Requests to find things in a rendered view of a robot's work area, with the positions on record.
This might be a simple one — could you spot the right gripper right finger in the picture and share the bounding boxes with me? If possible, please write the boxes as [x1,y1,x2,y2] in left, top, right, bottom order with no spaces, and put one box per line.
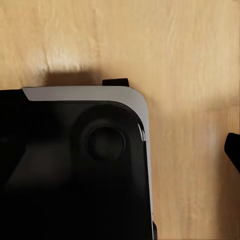
[224,133,240,173]

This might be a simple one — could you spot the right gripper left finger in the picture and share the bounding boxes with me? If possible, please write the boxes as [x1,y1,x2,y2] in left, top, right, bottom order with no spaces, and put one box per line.
[0,133,26,193]

